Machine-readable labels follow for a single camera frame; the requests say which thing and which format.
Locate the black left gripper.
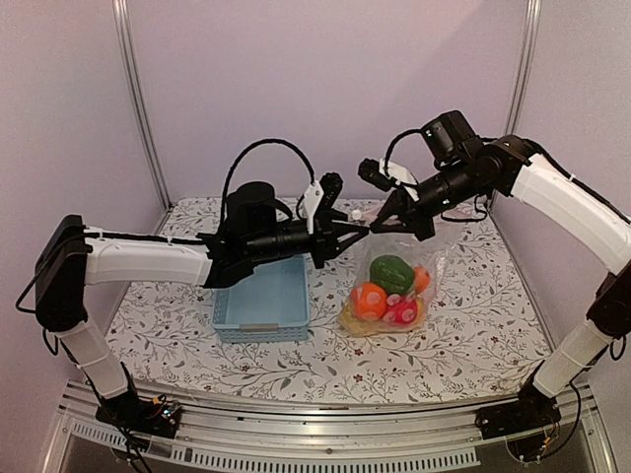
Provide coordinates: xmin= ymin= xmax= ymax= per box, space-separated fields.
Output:
xmin=246 ymin=210 xmax=370 ymax=270

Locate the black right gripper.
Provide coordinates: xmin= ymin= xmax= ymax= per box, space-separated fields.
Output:
xmin=369 ymin=158 xmax=487 ymax=241

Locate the green toy bell pepper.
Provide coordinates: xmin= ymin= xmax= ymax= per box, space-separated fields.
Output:
xmin=369 ymin=254 xmax=415 ymax=295

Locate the clear zip top bag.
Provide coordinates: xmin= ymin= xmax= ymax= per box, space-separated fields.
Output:
xmin=339 ymin=209 xmax=468 ymax=337

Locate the orange toy orange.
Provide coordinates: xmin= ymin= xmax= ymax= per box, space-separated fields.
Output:
xmin=413 ymin=266 xmax=431 ymax=294

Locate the orange green toy mango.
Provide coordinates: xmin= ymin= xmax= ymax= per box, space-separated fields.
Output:
xmin=350 ymin=282 xmax=387 ymax=321

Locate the red toy apple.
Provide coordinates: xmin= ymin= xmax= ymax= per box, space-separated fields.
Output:
xmin=382 ymin=298 xmax=422 ymax=327

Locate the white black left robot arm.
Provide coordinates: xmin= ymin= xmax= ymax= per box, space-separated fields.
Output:
xmin=25 ymin=173 xmax=369 ymax=439

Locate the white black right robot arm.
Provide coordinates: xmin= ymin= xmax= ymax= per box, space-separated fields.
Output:
xmin=358 ymin=110 xmax=630 ymax=439

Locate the light blue perforated basket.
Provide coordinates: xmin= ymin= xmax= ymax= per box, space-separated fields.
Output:
xmin=212 ymin=255 xmax=310 ymax=344

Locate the floral tablecloth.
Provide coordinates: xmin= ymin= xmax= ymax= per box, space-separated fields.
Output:
xmin=106 ymin=204 xmax=549 ymax=404

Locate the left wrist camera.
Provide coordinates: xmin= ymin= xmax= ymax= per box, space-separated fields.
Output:
xmin=302 ymin=172 xmax=343 ymax=235

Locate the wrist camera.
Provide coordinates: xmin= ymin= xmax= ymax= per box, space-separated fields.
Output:
xmin=358 ymin=158 xmax=418 ymax=200
xmin=302 ymin=172 xmax=343 ymax=235

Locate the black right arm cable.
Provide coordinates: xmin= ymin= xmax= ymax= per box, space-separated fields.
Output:
xmin=383 ymin=128 xmax=425 ymax=169

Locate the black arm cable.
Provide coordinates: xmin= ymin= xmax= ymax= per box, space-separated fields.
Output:
xmin=383 ymin=128 xmax=425 ymax=169
xmin=220 ymin=139 xmax=316 ymax=233

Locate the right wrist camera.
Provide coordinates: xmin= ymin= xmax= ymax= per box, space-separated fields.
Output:
xmin=358 ymin=158 xmax=418 ymax=200

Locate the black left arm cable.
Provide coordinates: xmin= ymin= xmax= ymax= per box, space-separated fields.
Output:
xmin=220 ymin=139 xmax=316 ymax=233

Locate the aluminium front rail frame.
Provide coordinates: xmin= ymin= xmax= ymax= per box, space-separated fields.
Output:
xmin=42 ymin=381 xmax=622 ymax=472

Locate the right aluminium corner post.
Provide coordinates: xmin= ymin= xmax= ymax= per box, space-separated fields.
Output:
xmin=504 ymin=0 xmax=542 ymax=135

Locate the aluminium corner post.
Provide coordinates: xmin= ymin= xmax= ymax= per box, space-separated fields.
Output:
xmin=111 ymin=0 xmax=173 ymax=211
xmin=504 ymin=0 xmax=542 ymax=135

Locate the left aluminium corner post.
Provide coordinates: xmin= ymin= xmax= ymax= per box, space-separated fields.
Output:
xmin=111 ymin=0 xmax=173 ymax=211

